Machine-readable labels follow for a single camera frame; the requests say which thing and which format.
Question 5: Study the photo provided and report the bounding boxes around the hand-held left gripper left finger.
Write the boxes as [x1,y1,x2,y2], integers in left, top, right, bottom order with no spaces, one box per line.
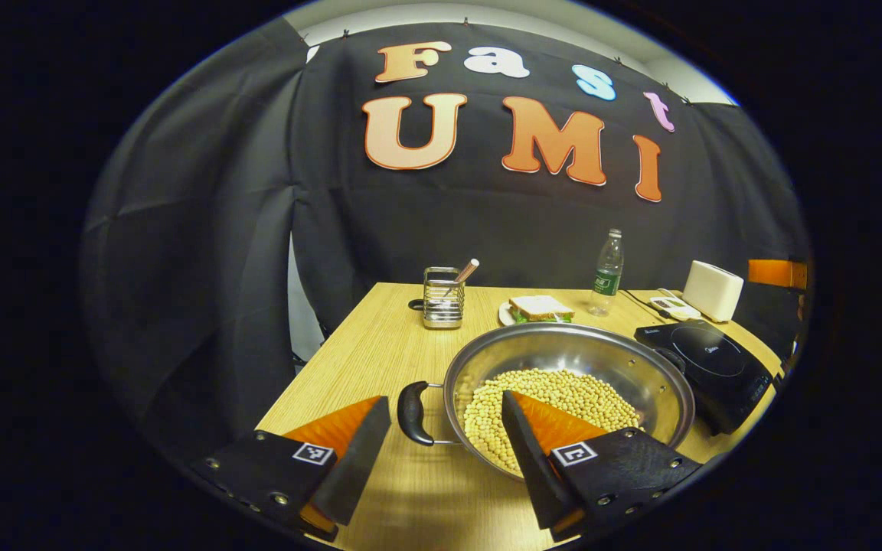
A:
[188,395,394,543]

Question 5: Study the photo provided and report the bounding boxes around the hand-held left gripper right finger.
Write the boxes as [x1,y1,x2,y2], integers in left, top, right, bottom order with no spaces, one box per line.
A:
[501,390,704,543]

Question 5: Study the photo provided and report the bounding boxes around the black induction cooktop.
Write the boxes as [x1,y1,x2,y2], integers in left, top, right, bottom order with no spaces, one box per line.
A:
[634,319,774,436]

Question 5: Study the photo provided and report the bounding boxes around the steel pot with black handles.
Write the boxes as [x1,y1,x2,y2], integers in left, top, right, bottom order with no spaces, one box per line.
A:
[397,321,696,483]

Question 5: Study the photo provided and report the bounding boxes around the white toaster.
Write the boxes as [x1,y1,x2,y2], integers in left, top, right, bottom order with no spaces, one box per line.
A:
[682,260,745,323]

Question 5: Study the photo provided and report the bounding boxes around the pile of yellow soybeans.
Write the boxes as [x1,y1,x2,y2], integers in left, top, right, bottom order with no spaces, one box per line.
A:
[462,368,641,474]

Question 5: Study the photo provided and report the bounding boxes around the white divided dish with beans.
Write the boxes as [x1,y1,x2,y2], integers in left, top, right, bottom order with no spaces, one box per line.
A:
[649,295,703,321]

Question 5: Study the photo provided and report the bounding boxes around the sandwich with lettuce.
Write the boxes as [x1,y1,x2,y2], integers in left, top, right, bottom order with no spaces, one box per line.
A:
[508,295,575,324]

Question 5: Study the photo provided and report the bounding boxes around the clear plastic water bottle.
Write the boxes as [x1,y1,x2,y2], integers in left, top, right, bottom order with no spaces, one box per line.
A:
[588,228,625,317]

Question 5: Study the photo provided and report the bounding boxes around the wire mesh utensil holder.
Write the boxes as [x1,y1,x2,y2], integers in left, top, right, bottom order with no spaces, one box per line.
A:
[408,266,466,331]

